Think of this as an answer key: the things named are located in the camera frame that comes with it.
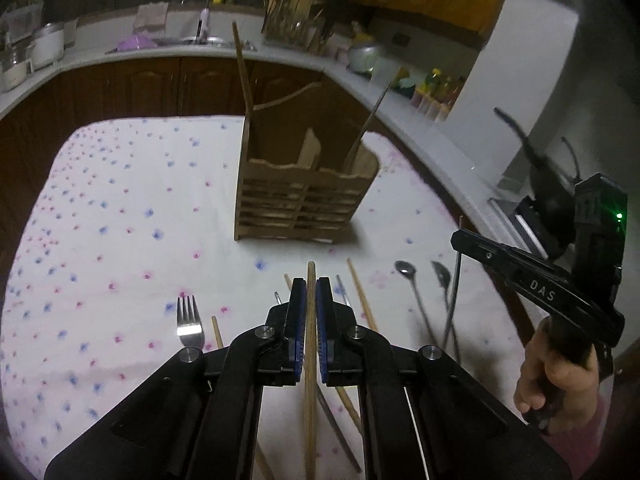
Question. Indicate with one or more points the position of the counter utensil drying rack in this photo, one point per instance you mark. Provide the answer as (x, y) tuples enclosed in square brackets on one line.
[(294, 24)]

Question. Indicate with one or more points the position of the steel chopstick in caddy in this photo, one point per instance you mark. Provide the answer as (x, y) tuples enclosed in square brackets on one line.
[(402, 73)]

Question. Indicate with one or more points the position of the white electric pot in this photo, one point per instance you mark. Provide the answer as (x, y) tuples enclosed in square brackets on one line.
[(16, 65)]

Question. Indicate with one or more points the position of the wooden chopstick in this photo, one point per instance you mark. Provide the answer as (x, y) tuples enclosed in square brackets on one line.
[(245, 84), (362, 296), (310, 373), (260, 457), (349, 407)]

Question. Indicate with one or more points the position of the wooden chopstick in caddy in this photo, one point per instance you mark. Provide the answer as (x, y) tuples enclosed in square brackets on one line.
[(245, 84)]

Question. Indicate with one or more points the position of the steel spoon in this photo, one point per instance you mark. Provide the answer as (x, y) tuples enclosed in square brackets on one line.
[(408, 271), (444, 278)]

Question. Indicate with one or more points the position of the steel fork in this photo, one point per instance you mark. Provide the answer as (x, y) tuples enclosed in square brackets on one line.
[(190, 329)]

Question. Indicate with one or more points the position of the grey dish cloth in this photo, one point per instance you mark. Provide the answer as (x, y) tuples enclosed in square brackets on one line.
[(151, 17)]

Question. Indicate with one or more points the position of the white floral tablecloth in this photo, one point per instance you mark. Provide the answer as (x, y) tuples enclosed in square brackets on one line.
[(138, 212)]

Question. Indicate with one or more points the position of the condiment bottles group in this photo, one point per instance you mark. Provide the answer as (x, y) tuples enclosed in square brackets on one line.
[(435, 96)]

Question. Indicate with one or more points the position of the black wok with handle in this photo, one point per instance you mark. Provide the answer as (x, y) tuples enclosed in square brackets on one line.
[(550, 210)]

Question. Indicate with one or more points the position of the wooden utensil caddy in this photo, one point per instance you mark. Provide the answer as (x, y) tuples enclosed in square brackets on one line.
[(304, 168)]

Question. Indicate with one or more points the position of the wooden chopstick beside fork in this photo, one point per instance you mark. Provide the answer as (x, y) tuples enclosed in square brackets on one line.
[(260, 457)]

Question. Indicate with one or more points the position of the silver rice cooker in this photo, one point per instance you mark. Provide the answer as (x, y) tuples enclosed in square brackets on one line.
[(363, 56)]

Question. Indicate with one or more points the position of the steel spoon left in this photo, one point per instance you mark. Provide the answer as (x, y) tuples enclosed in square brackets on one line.
[(408, 271)]

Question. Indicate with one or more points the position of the person's right hand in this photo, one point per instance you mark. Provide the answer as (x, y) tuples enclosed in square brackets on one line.
[(577, 385)]

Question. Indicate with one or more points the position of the wooden base cabinets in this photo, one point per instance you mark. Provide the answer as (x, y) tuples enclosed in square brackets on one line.
[(34, 129)]

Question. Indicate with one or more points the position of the steel spoon right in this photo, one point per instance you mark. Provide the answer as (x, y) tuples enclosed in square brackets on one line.
[(444, 278)]

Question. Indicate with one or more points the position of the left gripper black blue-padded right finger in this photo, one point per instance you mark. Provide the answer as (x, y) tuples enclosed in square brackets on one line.
[(351, 355)]

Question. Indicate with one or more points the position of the steel chopstick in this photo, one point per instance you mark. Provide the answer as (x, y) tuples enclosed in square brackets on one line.
[(342, 290), (337, 430), (402, 73)]

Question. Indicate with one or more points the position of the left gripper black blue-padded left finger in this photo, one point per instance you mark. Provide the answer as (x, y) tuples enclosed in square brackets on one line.
[(269, 355)]

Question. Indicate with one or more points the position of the chrome sink faucet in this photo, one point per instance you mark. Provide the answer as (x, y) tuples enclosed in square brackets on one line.
[(201, 34)]

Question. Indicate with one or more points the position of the white rice cooker pot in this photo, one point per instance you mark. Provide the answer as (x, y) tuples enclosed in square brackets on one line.
[(47, 45)]

